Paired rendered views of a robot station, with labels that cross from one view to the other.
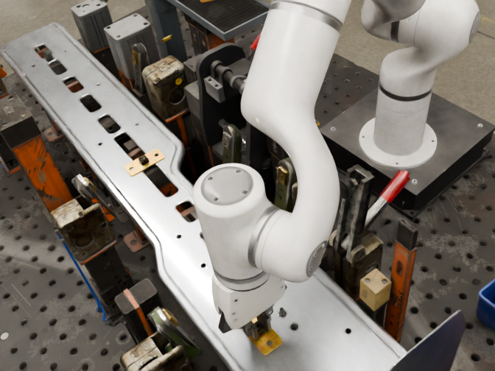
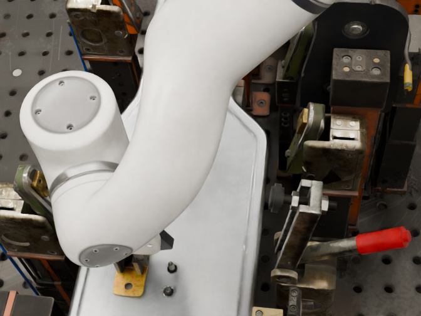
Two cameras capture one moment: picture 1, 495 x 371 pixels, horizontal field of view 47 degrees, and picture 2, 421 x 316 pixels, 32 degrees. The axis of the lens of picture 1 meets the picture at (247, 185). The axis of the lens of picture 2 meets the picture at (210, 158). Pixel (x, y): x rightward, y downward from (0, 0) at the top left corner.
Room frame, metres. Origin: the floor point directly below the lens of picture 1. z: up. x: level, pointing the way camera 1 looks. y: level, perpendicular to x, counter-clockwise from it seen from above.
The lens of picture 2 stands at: (0.24, -0.32, 1.85)
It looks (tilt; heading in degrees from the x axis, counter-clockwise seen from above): 58 degrees down; 43
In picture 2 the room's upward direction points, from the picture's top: 8 degrees counter-clockwise
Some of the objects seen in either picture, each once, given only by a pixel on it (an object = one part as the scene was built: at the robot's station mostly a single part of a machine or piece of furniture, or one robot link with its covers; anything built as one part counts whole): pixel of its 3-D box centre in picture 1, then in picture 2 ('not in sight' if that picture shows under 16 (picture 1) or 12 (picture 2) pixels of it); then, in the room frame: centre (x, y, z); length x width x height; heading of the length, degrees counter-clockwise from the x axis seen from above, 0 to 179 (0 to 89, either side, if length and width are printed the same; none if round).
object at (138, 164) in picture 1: (144, 160); not in sight; (0.87, 0.21, 1.01); 0.08 x 0.04 x 0.01; 119
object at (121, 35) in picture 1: (148, 93); not in sight; (1.24, 0.22, 0.90); 0.13 x 0.10 x 0.41; 119
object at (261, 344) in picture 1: (258, 328); (132, 262); (0.44, 0.02, 1.01); 0.08 x 0.04 x 0.01; 29
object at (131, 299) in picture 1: (155, 336); not in sight; (0.55, 0.22, 0.84); 0.11 x 0.08 x 0.29; 119
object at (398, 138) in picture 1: (401, 114); not in sight; (1.01, -0.39, 0.89); 0.19 x 0.19 x 0.18
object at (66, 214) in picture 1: (102, 260); (116, 66); (0.74, 0.33, 0.87); 0.12 x 0.09 x 0.35; 119
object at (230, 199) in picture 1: (237, 222); (83, 149); (0.44, 0.02, 1.28); 0.09 x 0.08 x 0.13; 51
